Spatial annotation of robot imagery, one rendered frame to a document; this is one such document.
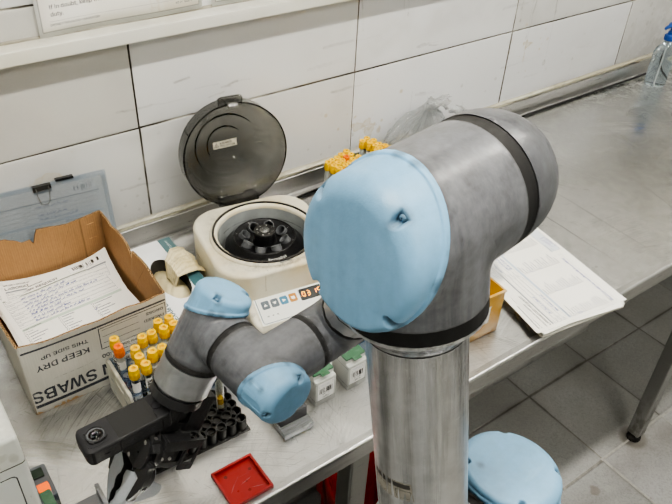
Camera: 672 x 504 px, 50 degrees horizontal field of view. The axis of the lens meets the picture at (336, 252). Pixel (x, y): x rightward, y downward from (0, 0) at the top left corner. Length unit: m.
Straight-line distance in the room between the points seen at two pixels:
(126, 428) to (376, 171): 0.57
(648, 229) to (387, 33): 0.75
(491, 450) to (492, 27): 1.32
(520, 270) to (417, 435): 0.95
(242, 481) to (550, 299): 0.70
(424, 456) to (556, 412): 1.88
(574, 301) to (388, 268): 1.03
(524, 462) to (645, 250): 0.94
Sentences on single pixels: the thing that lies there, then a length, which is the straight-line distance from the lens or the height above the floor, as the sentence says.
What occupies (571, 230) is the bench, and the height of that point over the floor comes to 0.88.
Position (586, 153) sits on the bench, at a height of 0.88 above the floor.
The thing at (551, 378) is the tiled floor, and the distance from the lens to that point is 2.59.
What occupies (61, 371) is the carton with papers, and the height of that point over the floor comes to 0.95.
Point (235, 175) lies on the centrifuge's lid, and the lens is 1.52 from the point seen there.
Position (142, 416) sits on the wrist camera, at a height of 1.07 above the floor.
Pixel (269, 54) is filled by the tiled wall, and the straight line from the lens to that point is 1.53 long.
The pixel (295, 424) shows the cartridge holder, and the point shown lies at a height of 0.89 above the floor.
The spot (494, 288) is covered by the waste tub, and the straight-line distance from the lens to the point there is 1.35.
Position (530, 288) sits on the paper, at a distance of 1.48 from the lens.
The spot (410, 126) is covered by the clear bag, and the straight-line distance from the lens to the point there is 1.72.
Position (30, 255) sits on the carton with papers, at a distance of 1.42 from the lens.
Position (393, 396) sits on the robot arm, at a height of 1.36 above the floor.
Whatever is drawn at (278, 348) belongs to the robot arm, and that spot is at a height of 1.20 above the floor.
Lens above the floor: 1.80
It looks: 37 degrees down
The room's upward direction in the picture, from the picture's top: 3 degrees clockwise
